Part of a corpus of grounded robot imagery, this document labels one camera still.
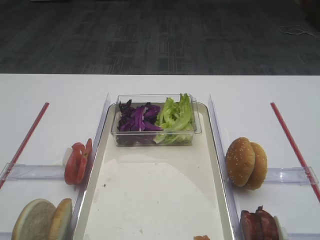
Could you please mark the left meat patty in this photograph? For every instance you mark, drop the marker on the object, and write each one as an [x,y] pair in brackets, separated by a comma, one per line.
[251,225]

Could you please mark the green lettuce leaves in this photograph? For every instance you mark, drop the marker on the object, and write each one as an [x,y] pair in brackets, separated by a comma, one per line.
[175,116]

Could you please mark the golden bun bottom half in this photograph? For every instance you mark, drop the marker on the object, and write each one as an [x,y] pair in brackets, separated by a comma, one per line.
[61,220]

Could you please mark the right red tape strip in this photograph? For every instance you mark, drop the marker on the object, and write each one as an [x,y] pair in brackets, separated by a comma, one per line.
[296,150]

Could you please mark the clear plastic salad container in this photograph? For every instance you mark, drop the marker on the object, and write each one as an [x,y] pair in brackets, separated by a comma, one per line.
[156,99]

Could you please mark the upper right clear holder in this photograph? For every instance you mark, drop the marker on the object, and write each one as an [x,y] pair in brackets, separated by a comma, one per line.
[294,175]

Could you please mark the right long clear rail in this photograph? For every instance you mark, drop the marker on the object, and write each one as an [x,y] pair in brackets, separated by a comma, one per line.
[231,208]

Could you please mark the left red tape strip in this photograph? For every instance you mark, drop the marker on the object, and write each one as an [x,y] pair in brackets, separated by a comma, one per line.
[15,158]

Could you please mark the white tomato support block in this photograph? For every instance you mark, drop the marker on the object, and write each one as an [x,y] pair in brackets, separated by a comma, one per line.
[66,156]

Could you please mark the left tomato slice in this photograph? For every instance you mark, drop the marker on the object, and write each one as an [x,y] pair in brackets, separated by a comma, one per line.
[72,167]

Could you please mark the sesame bun top front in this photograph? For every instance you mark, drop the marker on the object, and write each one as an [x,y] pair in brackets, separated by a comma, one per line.
[240,161]

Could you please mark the clear holder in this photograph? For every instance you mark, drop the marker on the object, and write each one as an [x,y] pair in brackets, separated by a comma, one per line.
[5,235]
[32,172]
[294,175]

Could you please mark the bun top rear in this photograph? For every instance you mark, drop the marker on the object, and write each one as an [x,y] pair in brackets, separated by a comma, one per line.
[260,169]

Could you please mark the white meat support block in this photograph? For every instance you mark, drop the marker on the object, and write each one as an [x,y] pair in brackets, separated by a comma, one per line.
[282,233]

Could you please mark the lower left clear holder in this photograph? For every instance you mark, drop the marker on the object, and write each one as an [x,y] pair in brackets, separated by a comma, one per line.
[5,235]

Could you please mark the long clear rail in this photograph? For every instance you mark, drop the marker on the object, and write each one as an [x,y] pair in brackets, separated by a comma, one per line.
[98,130]
[231,208]

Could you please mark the pale bun bottom half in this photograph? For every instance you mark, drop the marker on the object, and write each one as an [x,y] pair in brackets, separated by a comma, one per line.
[34,221]

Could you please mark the orange sauce blob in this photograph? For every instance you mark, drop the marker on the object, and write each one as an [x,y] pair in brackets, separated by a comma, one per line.
[201,237]

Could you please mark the purple cabbage shreds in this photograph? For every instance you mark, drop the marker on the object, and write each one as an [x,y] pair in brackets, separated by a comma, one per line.
[137,119]

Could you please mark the upper left clear holder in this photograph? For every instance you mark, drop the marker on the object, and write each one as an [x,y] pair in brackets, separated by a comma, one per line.
[32,172]

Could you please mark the right meat patty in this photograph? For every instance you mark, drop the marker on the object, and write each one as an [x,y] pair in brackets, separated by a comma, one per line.
[268,224]

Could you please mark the meat patty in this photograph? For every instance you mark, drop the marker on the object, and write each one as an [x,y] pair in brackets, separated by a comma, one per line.
[268,224]
[251,225]

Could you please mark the right tomato slice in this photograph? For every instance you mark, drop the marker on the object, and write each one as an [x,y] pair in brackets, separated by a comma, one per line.
[85,154]

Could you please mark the left long clear rail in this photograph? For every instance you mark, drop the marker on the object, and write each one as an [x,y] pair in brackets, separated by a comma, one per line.
[98,130]

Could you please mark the red tape strip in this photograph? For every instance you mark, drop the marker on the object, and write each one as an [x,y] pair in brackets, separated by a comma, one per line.
[296,150]
[15,158]

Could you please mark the white metal tray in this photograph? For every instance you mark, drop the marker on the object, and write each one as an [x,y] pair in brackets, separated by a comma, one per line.
[155,192]

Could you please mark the tomato slice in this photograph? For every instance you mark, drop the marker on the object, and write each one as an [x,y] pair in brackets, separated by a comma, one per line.
[85,154]
[72,167]

